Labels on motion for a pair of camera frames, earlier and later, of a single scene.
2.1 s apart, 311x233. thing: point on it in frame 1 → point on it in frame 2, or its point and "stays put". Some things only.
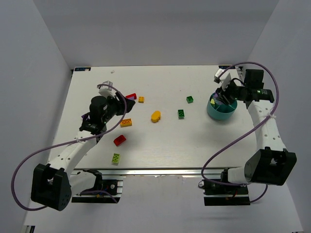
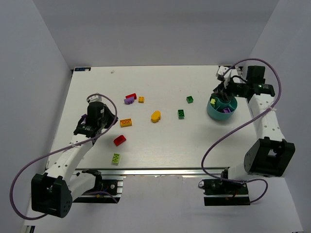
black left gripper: x=120 y=106 → x=110 y=116
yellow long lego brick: x=126 y=123 stays put
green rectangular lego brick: x=181 y=113 stays put
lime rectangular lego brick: x=115 y=159 stays put
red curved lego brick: x=119 y=140 stays put
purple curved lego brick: x=219 y=102 → x=226 y=110
